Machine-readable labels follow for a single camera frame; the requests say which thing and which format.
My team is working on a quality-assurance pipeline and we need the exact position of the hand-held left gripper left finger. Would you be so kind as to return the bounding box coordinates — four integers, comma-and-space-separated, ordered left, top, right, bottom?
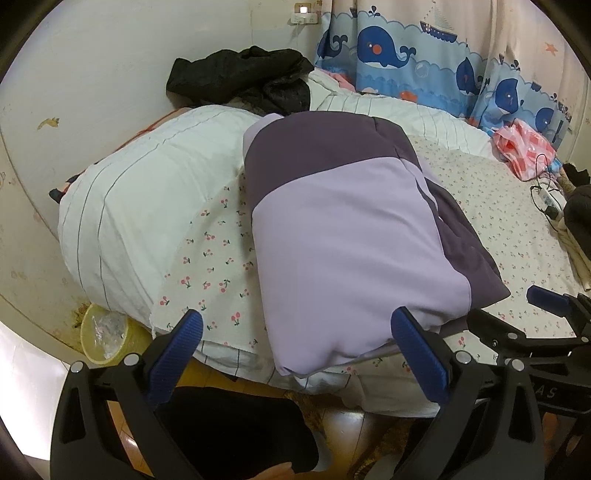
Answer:
48, 308, 205, 480

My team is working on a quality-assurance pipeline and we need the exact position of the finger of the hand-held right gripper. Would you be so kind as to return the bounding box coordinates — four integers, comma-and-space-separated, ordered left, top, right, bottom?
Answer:
526, 285, 591, 324
466, 307, 525, 352

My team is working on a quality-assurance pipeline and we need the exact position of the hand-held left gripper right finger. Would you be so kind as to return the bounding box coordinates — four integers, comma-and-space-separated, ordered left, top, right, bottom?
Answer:
390, 305, 541, 480

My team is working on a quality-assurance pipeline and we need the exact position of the purple two-tone jacket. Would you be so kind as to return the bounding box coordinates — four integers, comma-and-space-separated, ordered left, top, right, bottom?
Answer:
242, 111, 511, 379

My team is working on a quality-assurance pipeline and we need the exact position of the beige cloth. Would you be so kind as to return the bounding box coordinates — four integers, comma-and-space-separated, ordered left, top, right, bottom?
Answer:
556, 217, 591, 291

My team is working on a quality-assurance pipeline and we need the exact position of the clear plastic bin liner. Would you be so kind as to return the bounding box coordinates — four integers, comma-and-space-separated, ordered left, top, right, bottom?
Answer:
90, 311, 127, 358

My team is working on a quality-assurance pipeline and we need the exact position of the yellow trash bin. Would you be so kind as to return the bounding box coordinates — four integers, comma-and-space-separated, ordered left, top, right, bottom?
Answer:
81, 302, 153, 365

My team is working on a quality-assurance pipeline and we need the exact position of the cherry print bedsheet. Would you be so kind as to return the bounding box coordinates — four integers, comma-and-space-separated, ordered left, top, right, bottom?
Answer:
150, 134, 591, 418

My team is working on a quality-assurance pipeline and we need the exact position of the dark puffy clothing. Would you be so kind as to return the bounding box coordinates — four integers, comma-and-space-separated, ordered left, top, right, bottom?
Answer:
564, 187, 591, 229

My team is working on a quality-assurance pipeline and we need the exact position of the white power strip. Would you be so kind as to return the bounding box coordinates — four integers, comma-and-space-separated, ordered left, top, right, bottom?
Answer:
538, 187, 566, 220

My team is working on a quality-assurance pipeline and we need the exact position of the small black cloth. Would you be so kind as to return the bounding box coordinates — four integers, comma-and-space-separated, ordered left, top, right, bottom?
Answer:
561, 162, 591, 186

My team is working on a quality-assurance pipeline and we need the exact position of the pink plastic bag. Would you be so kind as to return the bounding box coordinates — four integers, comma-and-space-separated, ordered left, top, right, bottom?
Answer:
492, 119, 557, 182

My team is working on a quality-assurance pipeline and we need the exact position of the black jacket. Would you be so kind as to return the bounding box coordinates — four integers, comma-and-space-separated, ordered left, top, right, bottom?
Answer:
166, 46, 315, 116

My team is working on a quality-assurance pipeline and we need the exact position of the pink cloth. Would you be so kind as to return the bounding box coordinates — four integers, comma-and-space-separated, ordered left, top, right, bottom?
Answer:
321, 68, 357, 93

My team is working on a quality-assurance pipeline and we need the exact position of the whale print curtain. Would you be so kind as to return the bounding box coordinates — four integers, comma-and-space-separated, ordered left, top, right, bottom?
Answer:
314, 0, 573, 153

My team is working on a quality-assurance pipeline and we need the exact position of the white wall socket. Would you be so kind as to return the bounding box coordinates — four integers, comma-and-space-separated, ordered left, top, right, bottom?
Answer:
290, 2, 320, 25

